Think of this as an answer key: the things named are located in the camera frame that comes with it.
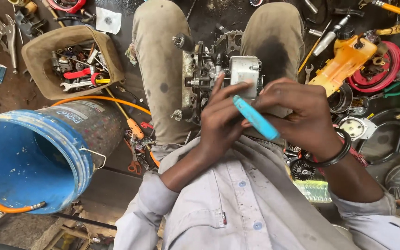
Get small silver wrench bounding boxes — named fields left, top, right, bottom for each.
left=304, top=64, right=314, bottom=84

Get green-handled pliers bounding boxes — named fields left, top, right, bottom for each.
left=370, top=81, right=400, bottom=101

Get blue tool handle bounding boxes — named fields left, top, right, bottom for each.
left=233, top=95, right=281, bottom=141

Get thin yellow rod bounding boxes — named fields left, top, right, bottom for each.
left=297, top=20, right=332, bottom=73

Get yellow-handled tool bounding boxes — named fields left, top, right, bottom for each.
left=358, top=0, right=400, bottom=18

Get white paper sheet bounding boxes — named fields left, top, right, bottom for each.
left=95, top=7, right=122, bottom=34

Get orange hose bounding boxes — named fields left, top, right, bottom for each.
left=0, top=95, right=160, bottom=214

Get person's grey shirt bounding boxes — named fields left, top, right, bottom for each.
left=113, top=135, right=400, bottom=250

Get black metal part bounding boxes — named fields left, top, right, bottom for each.
left=14, top=7, right=49, bottom=39

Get black wrist bangle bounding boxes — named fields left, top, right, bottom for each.
left=302, top=128, right=353, bottom=169

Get black round cover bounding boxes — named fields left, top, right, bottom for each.
left=328, top=83, right=354, bottom=114

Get silver locking pliers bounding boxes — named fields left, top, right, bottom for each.
left=0, top=14, right=19, bottom=74

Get person's khaki trousers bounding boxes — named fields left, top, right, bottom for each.
left=131, top=0, right=305, bottom=162

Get tan fabric bin of tools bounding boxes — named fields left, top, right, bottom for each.
left=21, top=25, right=126, bottom=100

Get yellow plastic engine cover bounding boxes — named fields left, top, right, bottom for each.
left=308, top=35, right=378, bottom=98

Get grey metal small engine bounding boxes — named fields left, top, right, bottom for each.
left=170, top=33, right=265, bottom=126

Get clear plastic bottle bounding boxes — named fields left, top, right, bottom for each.
left=292, top=180, right=332, bottom=204

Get orange-handled screwdriver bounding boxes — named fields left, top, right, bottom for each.
left=104, top=87, right=145, bottom=140

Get person's left hand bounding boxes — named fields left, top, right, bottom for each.
left=199, top=72, right=253, bottom=160

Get red ring part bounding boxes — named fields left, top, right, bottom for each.
left=47, top=0, right=87, bottom=14

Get person's right hand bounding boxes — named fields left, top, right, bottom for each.
left=241, top=78, right=343, bottom=163

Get orange-handled scissors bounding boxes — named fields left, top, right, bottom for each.
left=124, top=139, right=143, bottom=175

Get white round cover plate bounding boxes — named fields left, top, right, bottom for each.
left=337, top=116, right=378, bottom=141

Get blue plastic bucket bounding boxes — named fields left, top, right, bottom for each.
left=0, top=100, right=126, bottom=215

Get steel sprocket gear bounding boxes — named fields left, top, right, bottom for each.
left=211, top=29, right=244, bottom=56

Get black finned flywheel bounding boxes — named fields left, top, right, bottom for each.
left=290, top=158, right=317, bottom=181

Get red round pulley housing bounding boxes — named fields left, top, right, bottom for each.
left=346, top=41, right=400, bottom=94

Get silver cylindrical tool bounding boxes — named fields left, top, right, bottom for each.
left=312, top=15, right=351, bottom=57

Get black rubber hose loop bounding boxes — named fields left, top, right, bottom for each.
left=354, top=108, right=400, bottom=166

